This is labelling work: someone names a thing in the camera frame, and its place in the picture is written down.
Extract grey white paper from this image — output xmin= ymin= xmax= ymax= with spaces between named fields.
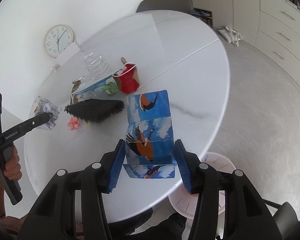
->
xmin=34 ymin=96 xmax=62 ymax=130

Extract pink paper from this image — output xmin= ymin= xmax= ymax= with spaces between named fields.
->
xmin=68 ymin=116 xmax=81 ymax=131

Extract black foam net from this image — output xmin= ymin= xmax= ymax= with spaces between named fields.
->
xmin=64 ymin=99 xmax=125 ymax=123

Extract blue face mask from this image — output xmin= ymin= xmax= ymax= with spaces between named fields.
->
xmin=75 ymin=75 xmax=112 ymax=94

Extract clear plastic container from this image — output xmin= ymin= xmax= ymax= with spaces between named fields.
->
xmin=81 ymin=48 xmax=113 ymax=80

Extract green paper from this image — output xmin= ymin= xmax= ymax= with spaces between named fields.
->
xmin=101 ymin=82 xmax=119 ymax=96

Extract blue bird print box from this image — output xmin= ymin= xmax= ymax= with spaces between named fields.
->
xmin=123 ymin=90 xmax=176 ymax=179

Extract red torn paper bag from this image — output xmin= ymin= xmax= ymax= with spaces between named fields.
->
xmin=112 ymin=57 xmax=140 ymax=94

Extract brown gold snack wrapper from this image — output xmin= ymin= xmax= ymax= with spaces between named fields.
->
xmin=70 ymin=79 xmax=82 ymax=105

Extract white trash bin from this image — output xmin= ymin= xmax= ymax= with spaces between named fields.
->
xmin=168 ymin=152 xmax=236 ymax=218

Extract person left hand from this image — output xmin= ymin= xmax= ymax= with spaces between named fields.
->
xmin=4 ymin=146 xmax=22 ymax=180

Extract white paper card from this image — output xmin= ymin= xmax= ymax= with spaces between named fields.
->
xmin=56 ymin=42 xmax=81 ymax=66

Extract white cloth bag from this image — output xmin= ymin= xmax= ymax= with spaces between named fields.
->
xmin=218 ymin=26 xmax=243 ymax=47

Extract grey chair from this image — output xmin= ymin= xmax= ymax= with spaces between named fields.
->
xmin=136 ymin=0 xmax=194 ymax=15

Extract round white wall clock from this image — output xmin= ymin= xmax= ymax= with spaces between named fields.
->
xmin=43 ymin=24 xmax=75 ymax=59

